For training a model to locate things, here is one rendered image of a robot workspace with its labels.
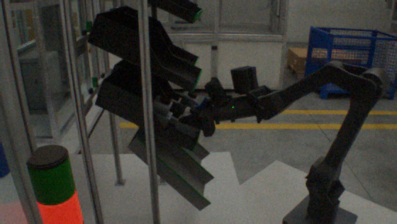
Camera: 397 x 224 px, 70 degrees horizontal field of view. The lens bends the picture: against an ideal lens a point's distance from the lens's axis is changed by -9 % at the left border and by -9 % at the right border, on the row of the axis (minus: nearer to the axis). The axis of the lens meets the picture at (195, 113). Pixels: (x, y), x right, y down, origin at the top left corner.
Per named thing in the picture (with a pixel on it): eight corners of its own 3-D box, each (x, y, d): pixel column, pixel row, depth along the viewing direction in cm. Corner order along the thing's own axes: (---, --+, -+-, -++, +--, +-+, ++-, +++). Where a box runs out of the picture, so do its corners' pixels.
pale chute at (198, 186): (204, 184, 100) (214, 176, 98) (200, 211, 88) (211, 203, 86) (140, 125, 94) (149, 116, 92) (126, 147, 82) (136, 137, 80)
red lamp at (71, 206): (87, 211, 40) (81, 181, 38) (77, 237, 36) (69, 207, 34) (52, 210, 40) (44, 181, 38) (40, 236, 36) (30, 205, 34)
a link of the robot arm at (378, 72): (395, 74, 56) (366, 60, 59) (388, 81, 51) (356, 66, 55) (332, 189, 73) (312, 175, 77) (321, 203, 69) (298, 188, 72)
